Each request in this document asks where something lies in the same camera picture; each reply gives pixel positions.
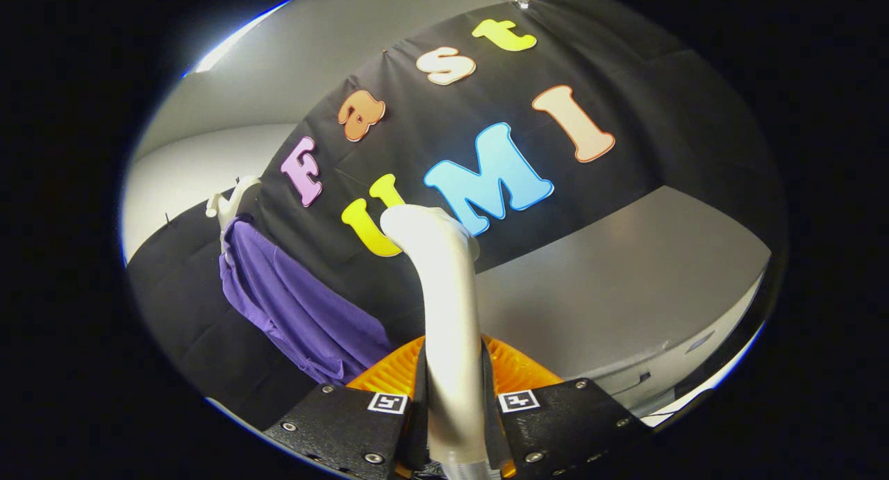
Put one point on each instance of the white garment steamer head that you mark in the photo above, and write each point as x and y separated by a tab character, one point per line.
451	327

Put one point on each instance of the cream plastic clothes hanger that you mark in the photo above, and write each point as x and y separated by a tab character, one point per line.
233	202

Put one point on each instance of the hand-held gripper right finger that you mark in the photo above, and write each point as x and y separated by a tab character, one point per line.
569	424

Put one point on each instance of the grey cabinet with dark top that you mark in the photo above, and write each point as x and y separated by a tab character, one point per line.
611	292

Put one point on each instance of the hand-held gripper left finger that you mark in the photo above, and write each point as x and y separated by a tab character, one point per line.
347	431

